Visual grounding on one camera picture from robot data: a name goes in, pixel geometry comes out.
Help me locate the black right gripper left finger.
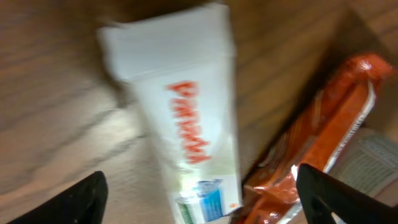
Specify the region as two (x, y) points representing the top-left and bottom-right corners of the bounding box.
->
(7, 171), (108, 224)

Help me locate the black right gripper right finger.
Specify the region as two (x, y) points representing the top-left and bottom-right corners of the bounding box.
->
(296, 164), (397, 224)

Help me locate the orange snack bar wrapper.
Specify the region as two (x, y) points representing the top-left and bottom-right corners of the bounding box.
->
(239, 54), (394, 223)

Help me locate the green lid white jar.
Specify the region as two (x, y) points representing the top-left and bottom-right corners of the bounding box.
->
(328, 128), (397, 197)

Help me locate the white Panadol medicine box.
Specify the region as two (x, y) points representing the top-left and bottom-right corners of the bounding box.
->
(97, 2), (242, 223)

